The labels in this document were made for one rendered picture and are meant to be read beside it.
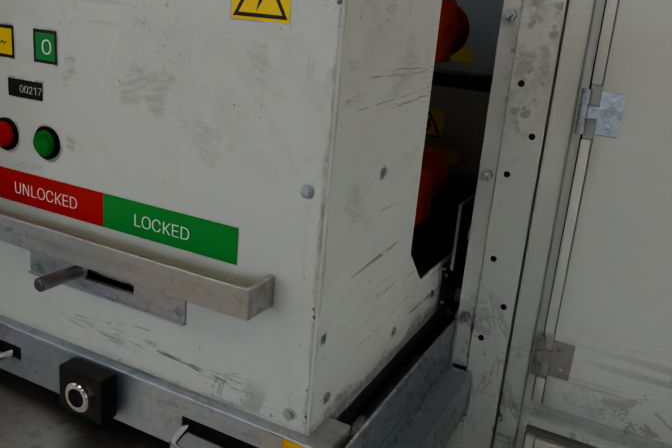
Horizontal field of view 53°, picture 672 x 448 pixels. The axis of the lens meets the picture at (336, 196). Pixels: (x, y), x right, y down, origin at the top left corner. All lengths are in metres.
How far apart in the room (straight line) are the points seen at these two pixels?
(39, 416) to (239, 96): 0.43
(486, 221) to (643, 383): 0.26
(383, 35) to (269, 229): 0.19
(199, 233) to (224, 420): 0.18
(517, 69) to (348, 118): 0.33
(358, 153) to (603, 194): 0.33
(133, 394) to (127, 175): 0.22
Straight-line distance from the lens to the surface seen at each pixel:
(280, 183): 0.56
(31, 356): 0.83
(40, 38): 0.73
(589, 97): 0.79
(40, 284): 0.71
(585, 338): 0.86
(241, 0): 0.57
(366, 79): 0.57
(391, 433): 0.77
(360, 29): 0.55
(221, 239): 0.61
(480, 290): 0.89
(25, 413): 0.83
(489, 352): 0.92
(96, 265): 0.66
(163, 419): 0.72
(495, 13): 1.47
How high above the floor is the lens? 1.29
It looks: 15 degrees down
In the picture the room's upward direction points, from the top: 5 degrees clockwise
